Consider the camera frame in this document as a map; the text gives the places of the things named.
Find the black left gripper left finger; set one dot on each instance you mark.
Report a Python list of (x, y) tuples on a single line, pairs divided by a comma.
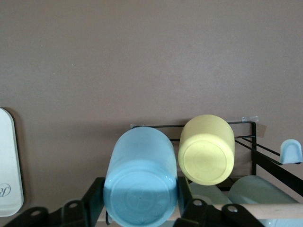
[(78, 212)]

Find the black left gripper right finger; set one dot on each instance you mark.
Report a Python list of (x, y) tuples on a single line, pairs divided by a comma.
[(198, 212)]

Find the light blue cup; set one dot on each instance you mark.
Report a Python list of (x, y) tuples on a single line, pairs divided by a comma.
[(142, 177)]

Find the yellow cup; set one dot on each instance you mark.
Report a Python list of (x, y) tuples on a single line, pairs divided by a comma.
[(206, 156)]

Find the pale grey cup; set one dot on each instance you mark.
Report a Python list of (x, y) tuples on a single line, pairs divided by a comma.
[(255, 191)]

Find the beige rectangular tray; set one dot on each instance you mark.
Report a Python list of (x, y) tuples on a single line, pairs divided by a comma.
[(9, 160)]

